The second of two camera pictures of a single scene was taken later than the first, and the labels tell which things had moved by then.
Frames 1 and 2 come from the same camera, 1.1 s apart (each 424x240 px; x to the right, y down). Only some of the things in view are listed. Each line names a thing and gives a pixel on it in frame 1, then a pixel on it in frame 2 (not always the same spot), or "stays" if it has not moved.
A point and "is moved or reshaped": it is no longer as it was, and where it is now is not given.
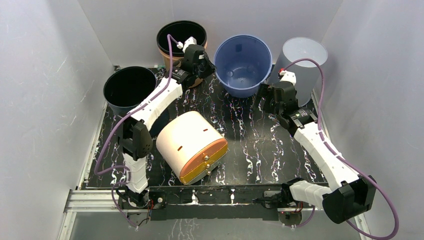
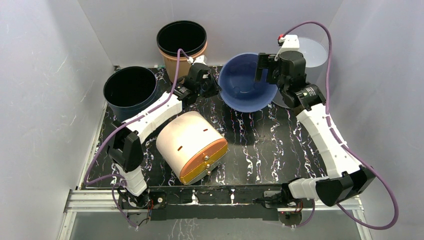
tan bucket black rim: (180, 30) stays
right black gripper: (266, 96) -> (265, 66)
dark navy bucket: (126, 87) stays
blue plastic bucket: (243, 64) is moved or reshaped
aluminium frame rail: (99, 200) stays
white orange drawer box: (190, 146) stays
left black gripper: (211, 68) -> (215, 89)
